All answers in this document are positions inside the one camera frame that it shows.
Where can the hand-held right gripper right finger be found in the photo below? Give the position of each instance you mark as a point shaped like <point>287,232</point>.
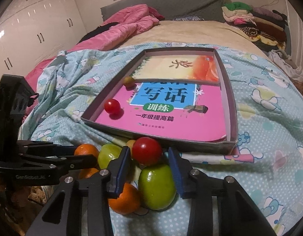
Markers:
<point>177,174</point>

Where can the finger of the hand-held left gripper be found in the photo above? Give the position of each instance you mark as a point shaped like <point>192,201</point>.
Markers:
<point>80,162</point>
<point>65,149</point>

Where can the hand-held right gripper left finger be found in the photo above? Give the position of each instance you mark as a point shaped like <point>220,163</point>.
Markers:
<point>123,168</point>

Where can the orange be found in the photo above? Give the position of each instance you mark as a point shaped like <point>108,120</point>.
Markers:
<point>87,150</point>
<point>88,172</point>
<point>126,201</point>

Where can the green apple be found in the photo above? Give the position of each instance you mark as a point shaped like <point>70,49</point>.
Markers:
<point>156,189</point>
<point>107,154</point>

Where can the small tan round fruit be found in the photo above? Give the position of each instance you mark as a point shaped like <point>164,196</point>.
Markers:
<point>130,143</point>
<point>128,81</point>

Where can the red cherry tomato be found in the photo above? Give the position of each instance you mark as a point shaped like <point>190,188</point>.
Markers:
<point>112,106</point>
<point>147,150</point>

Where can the shallow grey cardboard box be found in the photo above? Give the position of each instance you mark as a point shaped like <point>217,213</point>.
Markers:
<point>228,108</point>

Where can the pink book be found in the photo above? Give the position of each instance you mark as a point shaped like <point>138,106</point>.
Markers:
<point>166,127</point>

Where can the white wardrobe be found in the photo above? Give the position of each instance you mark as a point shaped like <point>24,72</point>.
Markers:
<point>43,17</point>

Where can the blue cartoon printed blanket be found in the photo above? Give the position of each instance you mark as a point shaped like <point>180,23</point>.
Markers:
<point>264,127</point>

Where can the yellow and orange book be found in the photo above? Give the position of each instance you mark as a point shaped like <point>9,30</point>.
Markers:
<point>166,68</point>

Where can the black cloth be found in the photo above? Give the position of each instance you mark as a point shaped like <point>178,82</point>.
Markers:
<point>97,30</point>

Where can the pink quilt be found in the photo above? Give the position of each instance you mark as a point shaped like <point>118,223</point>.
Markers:
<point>131,24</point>

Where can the beige bed sheet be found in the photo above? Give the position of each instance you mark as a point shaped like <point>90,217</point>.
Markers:
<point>190,32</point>

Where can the white crumpled cloth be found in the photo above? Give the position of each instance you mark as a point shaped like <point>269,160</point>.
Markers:
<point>284,64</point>

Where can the dark patterned cloth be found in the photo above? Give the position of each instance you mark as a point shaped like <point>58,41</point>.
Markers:
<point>188,18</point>

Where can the magenta cloth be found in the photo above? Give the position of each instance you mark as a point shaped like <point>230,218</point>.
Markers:
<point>155,12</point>

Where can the pile of folded clothes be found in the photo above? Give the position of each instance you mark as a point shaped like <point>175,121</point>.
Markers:
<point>252,22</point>

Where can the grey quilted headboard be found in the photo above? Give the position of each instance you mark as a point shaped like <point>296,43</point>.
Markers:
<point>190,5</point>

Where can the white curtain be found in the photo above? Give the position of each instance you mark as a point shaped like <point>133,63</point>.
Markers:
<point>298,41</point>

